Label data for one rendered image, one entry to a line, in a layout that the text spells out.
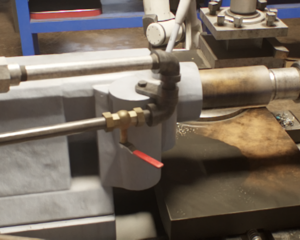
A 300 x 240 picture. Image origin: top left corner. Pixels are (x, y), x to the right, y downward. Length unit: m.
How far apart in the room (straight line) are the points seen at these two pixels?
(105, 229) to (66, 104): 0.23
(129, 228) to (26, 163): 0.39
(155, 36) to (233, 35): 0.61
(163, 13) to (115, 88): 0.96
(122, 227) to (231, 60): 0.46
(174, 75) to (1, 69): 0.25
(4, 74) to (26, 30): 2.07
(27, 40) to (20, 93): 1.90
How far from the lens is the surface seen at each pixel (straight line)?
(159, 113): 0.74
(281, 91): 0.96
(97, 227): 0.87
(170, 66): 0.72
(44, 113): 0.82
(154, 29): 1.70
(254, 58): 1.17
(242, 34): 1.13
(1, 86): 0.62
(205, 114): 1.15
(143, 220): 1.18
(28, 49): 2.73
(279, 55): 1.16
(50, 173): 0.85
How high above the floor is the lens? 1.51
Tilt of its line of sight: 30 degrees down
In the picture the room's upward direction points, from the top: straight up
